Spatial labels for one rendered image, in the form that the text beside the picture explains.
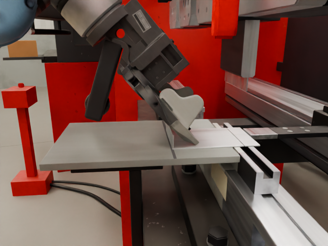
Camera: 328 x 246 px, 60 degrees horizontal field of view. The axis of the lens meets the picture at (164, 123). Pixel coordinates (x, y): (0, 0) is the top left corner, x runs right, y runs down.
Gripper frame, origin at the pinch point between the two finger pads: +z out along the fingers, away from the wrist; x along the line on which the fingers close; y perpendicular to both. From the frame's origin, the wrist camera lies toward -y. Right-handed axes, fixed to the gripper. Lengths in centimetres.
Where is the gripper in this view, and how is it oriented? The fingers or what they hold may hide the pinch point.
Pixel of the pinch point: (184, 133)
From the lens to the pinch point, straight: 45.0
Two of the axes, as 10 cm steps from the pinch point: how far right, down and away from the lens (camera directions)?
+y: 7.6, -6.4, -1.2
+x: -1.0, -3.0, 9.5
